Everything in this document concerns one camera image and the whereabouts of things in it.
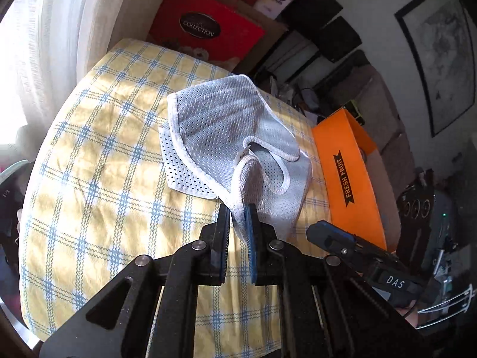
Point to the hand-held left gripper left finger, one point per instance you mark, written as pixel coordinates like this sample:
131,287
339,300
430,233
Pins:
223,246

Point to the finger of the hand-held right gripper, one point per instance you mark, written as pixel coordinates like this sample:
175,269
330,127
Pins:
328,236

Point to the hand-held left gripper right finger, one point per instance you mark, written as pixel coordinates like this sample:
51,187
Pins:
250,253

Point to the orange cardboard box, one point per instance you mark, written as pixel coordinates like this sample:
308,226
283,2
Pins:
346,171

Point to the grey mesh cloth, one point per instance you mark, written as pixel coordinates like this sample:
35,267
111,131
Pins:
208,126

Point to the black perforated device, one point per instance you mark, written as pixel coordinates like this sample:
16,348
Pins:
421,227

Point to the green and black gadget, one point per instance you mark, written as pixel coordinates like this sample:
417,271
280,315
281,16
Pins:
354,112

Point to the yellow checked tablecloth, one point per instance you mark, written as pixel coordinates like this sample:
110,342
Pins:
111,179

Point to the brown sofa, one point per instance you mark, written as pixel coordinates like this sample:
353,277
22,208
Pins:
376,97

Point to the black speaker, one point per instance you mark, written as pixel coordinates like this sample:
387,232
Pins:
339,39
311,7

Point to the brown cardboard box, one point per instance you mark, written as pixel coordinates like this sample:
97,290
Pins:
272,31

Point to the red gift box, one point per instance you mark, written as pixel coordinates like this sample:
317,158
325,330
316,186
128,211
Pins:
238,33

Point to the black framed picture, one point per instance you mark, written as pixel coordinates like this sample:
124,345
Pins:
447,52

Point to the teal object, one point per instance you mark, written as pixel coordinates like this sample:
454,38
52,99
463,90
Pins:
13,175

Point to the white curtain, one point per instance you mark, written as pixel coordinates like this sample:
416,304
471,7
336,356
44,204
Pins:
56,44

